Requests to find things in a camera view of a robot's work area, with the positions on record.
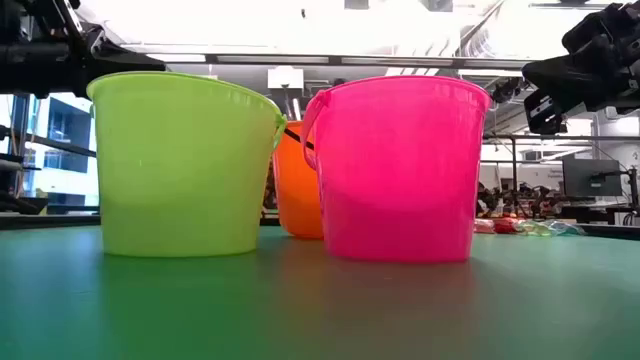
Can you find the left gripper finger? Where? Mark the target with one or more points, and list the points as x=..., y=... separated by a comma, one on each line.
x=130, y=62

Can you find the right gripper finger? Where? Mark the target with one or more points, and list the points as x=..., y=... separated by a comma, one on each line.
x=565, y=77

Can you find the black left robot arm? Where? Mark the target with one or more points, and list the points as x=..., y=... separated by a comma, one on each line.
x=35, y=67

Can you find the black computer monitor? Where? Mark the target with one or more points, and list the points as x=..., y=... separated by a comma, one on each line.
x=580, y=177

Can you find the lime green plastic bucket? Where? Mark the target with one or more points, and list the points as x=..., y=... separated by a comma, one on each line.
x=180, y=175

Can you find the background robot arms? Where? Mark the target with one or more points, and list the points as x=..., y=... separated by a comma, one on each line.
x=535, y=200

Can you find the long ceiling light bar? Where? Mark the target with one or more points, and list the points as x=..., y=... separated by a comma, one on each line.
x=275, y=59

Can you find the white hanging box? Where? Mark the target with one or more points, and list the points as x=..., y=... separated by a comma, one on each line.
x=285, y=77

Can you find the pink plastic bucket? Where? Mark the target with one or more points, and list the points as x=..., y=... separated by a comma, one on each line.
x=400, y=175

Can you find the orange plastic bucket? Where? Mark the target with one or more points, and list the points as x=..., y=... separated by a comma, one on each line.
x=297, y=190

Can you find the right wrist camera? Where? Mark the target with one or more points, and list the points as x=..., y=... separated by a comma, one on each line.
x=542, y=120

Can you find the black ceiling-mounted camera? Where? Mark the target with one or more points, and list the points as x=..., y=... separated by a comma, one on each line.
x=507, y=90

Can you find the black aluminium table frame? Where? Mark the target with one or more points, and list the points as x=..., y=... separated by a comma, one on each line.
x=50, y=221

